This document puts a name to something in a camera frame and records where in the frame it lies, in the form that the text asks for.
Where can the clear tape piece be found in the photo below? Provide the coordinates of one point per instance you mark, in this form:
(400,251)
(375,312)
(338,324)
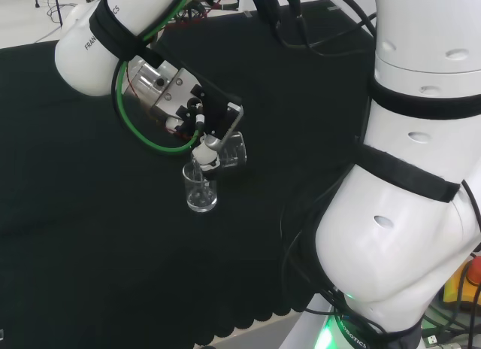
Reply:
(247,14)
(333,8)

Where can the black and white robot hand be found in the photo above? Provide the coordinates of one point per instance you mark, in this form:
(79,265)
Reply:
(206,151)

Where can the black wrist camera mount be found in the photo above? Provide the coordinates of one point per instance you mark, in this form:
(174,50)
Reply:
(214,112)

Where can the yellow stop button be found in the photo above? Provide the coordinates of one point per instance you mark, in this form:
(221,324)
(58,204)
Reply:
(462,285)

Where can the narrow clear glass beaker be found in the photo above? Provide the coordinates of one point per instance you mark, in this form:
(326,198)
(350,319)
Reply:
(201,198)

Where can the black bench cloth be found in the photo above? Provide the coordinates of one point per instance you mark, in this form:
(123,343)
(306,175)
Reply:
(94,213)

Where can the wide clear glass beaker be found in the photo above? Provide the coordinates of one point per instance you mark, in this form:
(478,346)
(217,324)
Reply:
(235,153)

